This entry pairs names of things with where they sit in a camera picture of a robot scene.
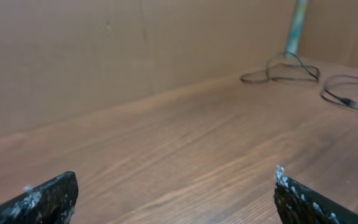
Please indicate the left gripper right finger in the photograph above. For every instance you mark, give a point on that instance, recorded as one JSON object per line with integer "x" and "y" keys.
{"x": 299, "y": 204}

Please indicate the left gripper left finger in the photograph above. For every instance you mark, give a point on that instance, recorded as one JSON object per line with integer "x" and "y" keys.
{"x": 50, "y": 202}

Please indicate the cardboard board backdrop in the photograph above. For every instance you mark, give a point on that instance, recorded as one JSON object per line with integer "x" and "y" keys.
{"x": 59, "y": 59}

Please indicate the right side cardboard board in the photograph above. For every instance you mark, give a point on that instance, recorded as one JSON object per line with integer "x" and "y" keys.
{"x": 330, "y": 32}

